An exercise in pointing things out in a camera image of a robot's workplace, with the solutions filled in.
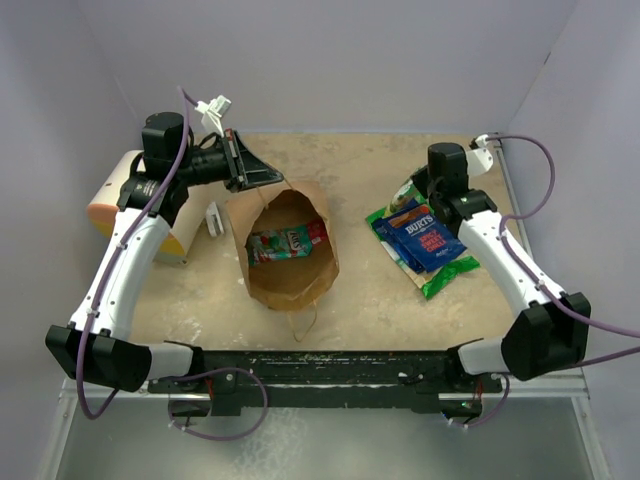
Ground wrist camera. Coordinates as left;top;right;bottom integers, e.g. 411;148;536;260
194;95;232;136
466;134;494;177

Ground green yellow candy packet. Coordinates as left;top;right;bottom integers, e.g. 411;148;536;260
384;178;427;216

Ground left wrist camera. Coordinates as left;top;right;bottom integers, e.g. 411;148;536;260
194;95;232;136

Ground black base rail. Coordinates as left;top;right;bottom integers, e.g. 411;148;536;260
149;350;502;417

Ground orange beige box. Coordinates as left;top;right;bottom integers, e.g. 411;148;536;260
86;150;213;264

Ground blue Kettle chips bag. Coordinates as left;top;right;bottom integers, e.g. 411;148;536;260
368;199;430;273

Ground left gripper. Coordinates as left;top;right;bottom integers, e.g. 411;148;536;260
175;129;283;193

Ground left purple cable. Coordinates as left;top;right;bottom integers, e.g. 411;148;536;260
74;85;270;441

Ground small white clip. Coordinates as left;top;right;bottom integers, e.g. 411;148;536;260
205;202;224;238

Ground brown paper bag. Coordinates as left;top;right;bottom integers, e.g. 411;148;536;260
226;180;339;330

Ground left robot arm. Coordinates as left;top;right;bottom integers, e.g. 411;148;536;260
45;112;283;392

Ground red green Fox's candy packet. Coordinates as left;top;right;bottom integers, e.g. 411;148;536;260
246;220;328;266

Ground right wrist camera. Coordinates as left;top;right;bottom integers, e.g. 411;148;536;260
466;134;494;177

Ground green white snack packet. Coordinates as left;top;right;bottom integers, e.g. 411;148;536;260
366;208;480;300

